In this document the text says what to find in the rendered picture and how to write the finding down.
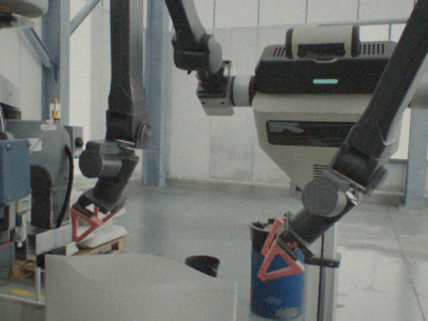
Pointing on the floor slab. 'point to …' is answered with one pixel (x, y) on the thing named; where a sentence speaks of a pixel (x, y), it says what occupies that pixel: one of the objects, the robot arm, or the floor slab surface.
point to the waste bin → (276, 298)
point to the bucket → (204, 264)
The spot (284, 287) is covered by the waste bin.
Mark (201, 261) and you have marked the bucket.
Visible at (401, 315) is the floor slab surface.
